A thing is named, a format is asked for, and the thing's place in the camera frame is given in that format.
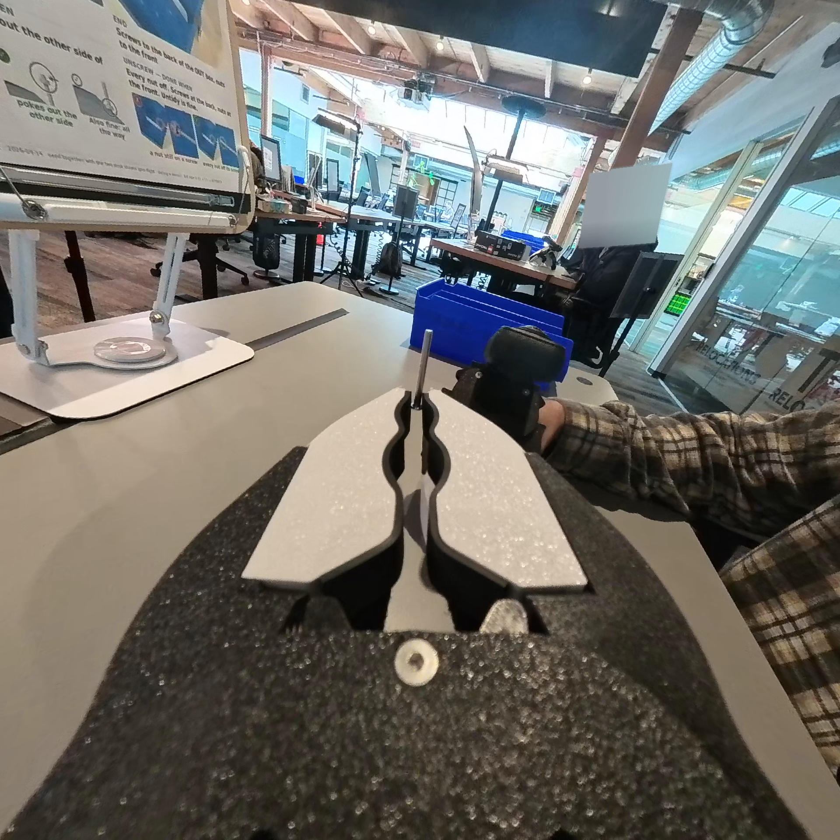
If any silver ventilation duct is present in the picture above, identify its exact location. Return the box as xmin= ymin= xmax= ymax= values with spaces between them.
xmin=645 ymin=0 xmax=777 ymax=134

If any person's plaid shirt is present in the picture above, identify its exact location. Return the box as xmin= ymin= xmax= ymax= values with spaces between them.
xmin=717 ymin=493 xmax=840 ymax=778

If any black sign on stand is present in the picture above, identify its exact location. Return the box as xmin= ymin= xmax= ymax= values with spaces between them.
xmin=392 ymin=184 xmax=422 ymax=298

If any wooden support post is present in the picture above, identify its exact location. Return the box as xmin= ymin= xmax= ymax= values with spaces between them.
xmin=609 ymin=5 xmax=704 ymax=170

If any printed instruction sheet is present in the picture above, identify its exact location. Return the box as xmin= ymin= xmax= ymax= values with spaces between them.
xmin=0 ymin=0 xmax=252 ymax=196

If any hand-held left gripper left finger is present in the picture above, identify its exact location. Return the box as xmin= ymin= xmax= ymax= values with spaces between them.
xmin=241 ymin=387 xmax=422 ymax=631

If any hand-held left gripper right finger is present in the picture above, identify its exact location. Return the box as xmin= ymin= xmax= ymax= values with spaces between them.
xmin=423 ymin=388 xmax=589 ymax=631

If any black cardboard box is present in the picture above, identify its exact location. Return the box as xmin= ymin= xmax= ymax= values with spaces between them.
xmin=473 ymin=230 xmax=534 ymax=259

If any instruction sheet on stand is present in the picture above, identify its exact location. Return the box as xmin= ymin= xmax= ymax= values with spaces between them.
xmin=0 ymin=0 xmax=257 ymax=422

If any black ceiling panel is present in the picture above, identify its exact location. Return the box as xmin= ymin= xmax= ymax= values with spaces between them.
xmin=287 ymin=0 xmax=668 ymax=80

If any black panel on stand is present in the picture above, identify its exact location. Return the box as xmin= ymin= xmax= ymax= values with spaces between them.
xmin=600 ymin=252 xmax=685 ymax=379

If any black round-top pole stand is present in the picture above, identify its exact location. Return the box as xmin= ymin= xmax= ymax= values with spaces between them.
xmin=481 ymin=93 xmax=550 ymax=238

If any small metal bolt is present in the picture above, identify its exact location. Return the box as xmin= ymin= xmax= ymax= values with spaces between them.
xmin=415 ymin=329 xmax=434 ymax=475

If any wooden office desk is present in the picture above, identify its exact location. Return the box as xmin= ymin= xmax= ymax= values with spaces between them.
xmin=252 ymin=197 xmax=350 ymax=284
xmin=428 ymin=237 xmax=580 ymax=298

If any black tripod stand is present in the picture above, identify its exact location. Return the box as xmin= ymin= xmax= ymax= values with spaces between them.
xmin=312 ymin=108 xmax=383 ymax=298

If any person's right hand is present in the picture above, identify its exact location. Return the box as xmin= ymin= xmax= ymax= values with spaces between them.
xmin=539 ymin=397 xmax=567 ymax=455

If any black office chair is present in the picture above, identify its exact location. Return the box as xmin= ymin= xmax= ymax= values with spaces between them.
xmin=150 ymin=231 xmax=252 ymax=287

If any cardboard moving box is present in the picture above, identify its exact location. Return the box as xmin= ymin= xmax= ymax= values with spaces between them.
xmin=763 ymin=340 xmax=840 ymax=416

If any curved white banner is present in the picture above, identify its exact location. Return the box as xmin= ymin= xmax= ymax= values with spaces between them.
xmin=462 ymin=124 xmax=491 ymax=232

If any blue plastic bin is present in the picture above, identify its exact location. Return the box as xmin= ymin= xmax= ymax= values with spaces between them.
xmin=409 ymin=276 xmax=574 ymax=383

